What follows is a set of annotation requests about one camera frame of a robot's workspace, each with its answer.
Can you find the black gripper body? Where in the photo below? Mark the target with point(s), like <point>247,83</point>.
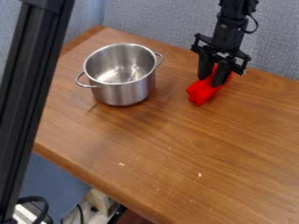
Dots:
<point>223,45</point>

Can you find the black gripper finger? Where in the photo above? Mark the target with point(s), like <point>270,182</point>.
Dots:
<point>206,65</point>
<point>222,74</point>

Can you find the red plastic block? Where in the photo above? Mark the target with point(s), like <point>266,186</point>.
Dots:
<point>200,90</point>

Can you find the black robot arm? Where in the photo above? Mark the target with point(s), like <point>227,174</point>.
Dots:
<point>238,9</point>

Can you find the stainless steel pot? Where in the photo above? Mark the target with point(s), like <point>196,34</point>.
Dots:
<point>119,73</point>

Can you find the white clutter under table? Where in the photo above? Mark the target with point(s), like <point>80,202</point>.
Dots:
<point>96,209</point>

